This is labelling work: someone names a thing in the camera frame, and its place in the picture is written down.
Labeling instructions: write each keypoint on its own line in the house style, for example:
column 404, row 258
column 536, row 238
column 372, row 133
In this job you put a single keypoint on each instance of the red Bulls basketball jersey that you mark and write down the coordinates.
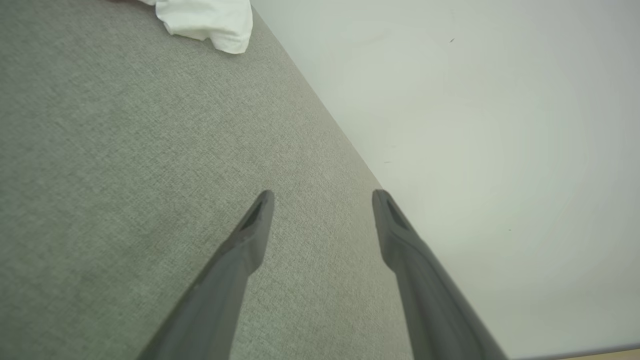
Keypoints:
column 210, row 22

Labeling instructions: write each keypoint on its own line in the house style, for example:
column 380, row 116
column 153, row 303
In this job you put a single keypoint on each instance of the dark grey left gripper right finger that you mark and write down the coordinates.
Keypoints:
column 425, row 295

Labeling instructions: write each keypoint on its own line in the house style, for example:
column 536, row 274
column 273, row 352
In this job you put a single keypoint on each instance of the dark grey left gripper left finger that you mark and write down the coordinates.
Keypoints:
column 225, row 290

